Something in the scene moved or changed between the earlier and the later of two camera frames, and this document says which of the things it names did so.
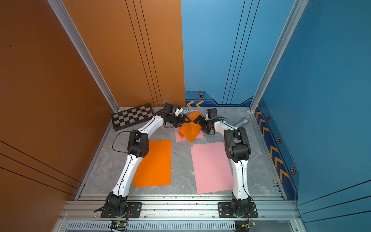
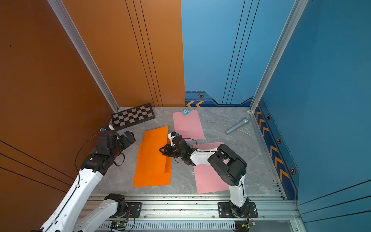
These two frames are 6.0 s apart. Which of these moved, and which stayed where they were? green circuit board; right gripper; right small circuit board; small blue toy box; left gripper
Moved: right gripper; left gripper
Stayed: small blue toy box; right small circuit board; green circuit board
